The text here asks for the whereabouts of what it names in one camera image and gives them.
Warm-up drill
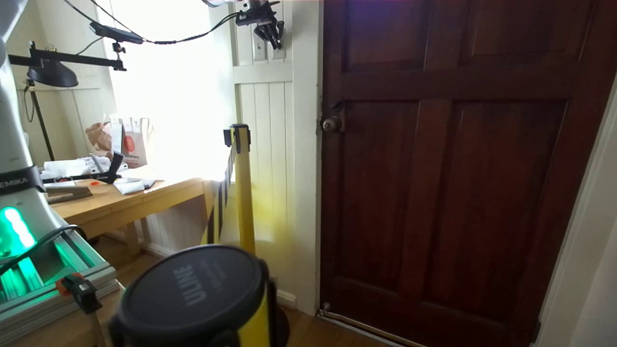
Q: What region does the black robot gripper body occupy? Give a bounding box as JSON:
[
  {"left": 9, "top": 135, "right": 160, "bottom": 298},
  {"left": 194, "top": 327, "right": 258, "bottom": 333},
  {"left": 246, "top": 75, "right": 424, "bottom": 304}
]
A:
[{"left": 235, "top": 0, "right": 277, "bottom": 25}]

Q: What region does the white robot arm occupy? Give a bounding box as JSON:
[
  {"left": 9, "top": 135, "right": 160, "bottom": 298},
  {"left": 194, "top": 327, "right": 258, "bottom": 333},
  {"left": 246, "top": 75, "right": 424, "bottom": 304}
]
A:
[{"left": 0, "top": 0, "right": 281, "bottom": 262}]

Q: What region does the round metal door knob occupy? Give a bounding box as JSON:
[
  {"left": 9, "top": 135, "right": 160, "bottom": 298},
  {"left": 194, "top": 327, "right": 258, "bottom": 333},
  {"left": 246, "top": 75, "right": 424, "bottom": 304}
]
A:
[{"left": 320, "top": 117, "right": 341, "bottom": 133}]

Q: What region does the orange patterned paper bag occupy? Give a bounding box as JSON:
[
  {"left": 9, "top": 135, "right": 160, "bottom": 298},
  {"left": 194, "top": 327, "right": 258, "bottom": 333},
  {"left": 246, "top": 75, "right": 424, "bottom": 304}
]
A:
[{"left": 84, "top": 117, "right": 152, "bottom": 167}]

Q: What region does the dark brown wooden door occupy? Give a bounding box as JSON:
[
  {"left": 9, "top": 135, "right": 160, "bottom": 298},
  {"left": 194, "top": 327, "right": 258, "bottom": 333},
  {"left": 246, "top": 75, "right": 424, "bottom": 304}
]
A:
[{"left": 320, "top": 0, "right": 617, "bottom": 347}]

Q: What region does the black desk lamp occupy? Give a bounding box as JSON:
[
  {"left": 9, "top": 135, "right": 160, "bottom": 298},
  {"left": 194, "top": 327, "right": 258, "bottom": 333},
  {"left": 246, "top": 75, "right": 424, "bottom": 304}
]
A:
[{"left": 27, "top": 59, "right": 79, "bottom": 160}]

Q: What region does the papers pile on desk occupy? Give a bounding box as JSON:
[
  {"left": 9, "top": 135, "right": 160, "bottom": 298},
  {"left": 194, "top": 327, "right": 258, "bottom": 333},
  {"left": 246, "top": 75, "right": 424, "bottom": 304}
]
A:
[{"left": 40, "top": 154, "right": 154, "bottom": 194}]

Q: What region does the wooden desk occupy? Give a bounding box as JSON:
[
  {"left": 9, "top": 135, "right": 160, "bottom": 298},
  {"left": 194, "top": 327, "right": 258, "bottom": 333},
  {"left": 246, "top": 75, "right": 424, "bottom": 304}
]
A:
[{"left": 54, "top": 177, "right": 214, "bottom": 256}]

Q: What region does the black clamp with orange tip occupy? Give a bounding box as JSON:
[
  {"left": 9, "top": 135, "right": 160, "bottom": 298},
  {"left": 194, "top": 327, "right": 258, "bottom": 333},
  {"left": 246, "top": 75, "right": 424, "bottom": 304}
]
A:
[{"left": 56, "top": 273, "right": 100, "bottom": 314}]

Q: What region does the double white light switch plate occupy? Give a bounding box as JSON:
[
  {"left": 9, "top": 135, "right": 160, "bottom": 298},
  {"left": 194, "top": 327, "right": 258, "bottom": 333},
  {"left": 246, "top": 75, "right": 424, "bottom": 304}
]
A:
[{"left": 250, "top": 36, "right": 285, "bottom": 61}]

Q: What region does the yellow stanchion post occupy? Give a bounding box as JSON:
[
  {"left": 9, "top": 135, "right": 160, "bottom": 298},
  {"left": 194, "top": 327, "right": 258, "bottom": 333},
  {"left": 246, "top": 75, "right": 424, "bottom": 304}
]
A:
[{"left": 225, "top": 123, "right": 254, "bottom": 252}]

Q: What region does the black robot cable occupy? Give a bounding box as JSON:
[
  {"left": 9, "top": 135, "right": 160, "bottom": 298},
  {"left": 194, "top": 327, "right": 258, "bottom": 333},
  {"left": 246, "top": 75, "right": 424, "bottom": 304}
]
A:
[{"left": 61, "top": 0, "right": 241, "bottom": 46}]

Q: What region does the black camera on boom arm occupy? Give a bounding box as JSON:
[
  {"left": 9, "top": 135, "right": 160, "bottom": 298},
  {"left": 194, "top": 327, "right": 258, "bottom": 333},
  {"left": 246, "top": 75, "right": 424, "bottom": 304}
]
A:
[{"left": 5, "top": 21, "right": 144, "bottom": 69}]

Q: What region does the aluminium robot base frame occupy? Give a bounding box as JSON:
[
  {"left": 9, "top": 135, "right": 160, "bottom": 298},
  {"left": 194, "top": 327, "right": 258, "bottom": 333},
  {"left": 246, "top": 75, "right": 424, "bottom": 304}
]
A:
[{"left": 0, "top": 208, "right": 119, "bottom": 345}]

